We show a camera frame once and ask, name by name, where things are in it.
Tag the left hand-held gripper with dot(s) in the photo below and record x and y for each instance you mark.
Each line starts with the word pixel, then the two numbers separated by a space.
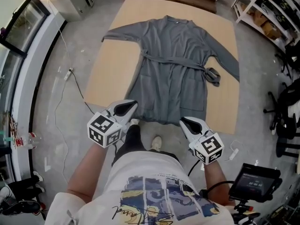
pixel 104 131

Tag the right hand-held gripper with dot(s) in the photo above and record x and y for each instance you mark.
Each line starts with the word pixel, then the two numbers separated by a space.
pixel 208 149

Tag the grey robe with belt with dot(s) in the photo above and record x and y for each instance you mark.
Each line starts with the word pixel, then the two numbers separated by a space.
pixel 173 78

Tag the person's right forearm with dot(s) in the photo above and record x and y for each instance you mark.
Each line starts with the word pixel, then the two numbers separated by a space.
pixel 215 184

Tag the person's left forearm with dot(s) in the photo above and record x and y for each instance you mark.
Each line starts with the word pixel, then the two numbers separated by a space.
pixel 86 172

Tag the person's left shoe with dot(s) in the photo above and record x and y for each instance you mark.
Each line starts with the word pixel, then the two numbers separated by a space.
pixel 134 122

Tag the person's shoe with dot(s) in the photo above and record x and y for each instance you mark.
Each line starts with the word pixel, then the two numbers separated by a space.
pixel 156 143
pixel 134 122

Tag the person's black trousers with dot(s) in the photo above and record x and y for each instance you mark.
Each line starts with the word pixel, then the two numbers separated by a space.
pixel 132 139

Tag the person's right shoe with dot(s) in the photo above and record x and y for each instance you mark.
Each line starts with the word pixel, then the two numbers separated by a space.
pixel 156 143

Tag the white power strip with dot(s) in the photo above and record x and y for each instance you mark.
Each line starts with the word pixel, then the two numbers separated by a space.
pixel 68 74
pixel 233 154

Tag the person's white printed t-shirt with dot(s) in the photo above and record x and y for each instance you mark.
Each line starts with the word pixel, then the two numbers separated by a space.
pixel 145 165

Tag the black monitor screen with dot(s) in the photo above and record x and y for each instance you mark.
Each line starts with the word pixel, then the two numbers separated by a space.
pixel 254 183

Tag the black office chair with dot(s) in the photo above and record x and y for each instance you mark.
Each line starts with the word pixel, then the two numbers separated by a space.
pixel 290 57
pixel 286 107

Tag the clear plastic bottle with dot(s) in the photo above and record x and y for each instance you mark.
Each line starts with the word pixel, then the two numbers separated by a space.
pixel 34 140

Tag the red white small box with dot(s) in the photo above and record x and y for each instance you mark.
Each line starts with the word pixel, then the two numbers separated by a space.
pixel 18 142

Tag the large cardboard box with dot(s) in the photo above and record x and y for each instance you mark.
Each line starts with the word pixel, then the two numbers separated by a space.
pixel 270 30

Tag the small cardboard box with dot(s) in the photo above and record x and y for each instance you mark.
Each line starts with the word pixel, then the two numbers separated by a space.
pixel 257 16

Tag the black framed glass window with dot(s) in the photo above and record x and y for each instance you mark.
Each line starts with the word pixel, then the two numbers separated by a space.
pixel 14 43

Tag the white metal shelf rack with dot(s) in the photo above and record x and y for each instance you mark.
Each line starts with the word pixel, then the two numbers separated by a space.
pixel 255 6

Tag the black monitor mount rig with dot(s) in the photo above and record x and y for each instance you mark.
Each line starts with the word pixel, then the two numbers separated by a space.
pixel 243 213

